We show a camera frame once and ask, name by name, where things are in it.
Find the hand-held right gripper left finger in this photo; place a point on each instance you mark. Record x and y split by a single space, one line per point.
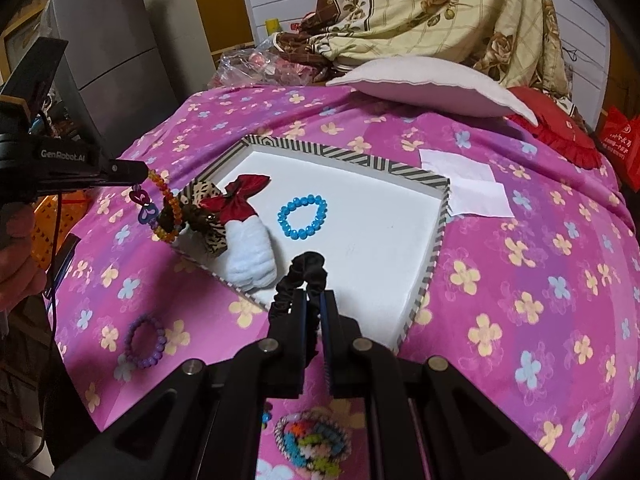
302 325

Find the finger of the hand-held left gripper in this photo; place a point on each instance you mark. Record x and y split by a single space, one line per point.
127 171

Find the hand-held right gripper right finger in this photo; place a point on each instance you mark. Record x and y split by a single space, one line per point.
327 340

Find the black scrunchie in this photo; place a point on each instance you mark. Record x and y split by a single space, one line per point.
287 290

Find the white fluffy scrunchie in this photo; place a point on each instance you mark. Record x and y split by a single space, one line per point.
250 255

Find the striped cardboard box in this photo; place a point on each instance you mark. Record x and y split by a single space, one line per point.
360 240

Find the red velvet leopard bow clip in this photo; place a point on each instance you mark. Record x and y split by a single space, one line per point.
232 202

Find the person's left hand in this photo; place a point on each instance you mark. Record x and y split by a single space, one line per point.
20 277

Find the orange plastic basket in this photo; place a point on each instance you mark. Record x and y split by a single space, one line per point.
42 230

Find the dark flat device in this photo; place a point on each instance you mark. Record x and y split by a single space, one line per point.
64 260

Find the grey refrigerator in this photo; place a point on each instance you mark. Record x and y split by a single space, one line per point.
115 45

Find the clear plastic bag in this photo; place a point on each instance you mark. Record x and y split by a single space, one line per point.
260 65

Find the pink floral bedsheet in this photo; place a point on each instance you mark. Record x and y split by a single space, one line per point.
500 270

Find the yellow cup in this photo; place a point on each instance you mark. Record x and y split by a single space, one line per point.
272 27

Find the white paper sheet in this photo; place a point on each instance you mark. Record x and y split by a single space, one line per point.
465 185

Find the pink pillow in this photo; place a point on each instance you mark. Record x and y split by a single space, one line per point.
430 85

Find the red frilled cushion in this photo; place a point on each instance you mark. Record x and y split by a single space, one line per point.
560 127

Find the beige floral quilt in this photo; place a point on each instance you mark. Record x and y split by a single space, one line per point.
425 5

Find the red shopping bag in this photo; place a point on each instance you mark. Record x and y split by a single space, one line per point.
622 145

